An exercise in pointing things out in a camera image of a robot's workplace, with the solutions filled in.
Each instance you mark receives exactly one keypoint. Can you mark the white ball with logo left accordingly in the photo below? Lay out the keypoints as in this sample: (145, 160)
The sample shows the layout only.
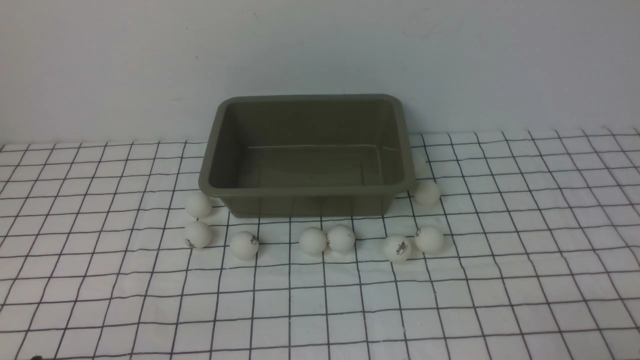
(197, 234)

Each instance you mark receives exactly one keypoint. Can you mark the white black-grid tablecloth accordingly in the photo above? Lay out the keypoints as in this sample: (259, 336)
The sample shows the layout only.
(540, 261)

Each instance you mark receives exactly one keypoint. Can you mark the olive green plastic bin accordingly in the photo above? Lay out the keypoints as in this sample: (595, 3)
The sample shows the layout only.
(282, 156)

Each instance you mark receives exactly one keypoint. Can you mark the white ball red black logo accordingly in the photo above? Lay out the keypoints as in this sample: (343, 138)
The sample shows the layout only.
(397, 248)

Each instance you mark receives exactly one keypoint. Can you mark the plain white ball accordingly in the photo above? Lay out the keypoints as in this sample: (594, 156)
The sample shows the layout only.
(341, 238)
(198, 205)
(426, 193)
(313, 241)
(429, 240)

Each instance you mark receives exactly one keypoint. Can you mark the white ball with black logo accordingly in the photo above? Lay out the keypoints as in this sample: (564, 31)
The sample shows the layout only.
(244, 245)

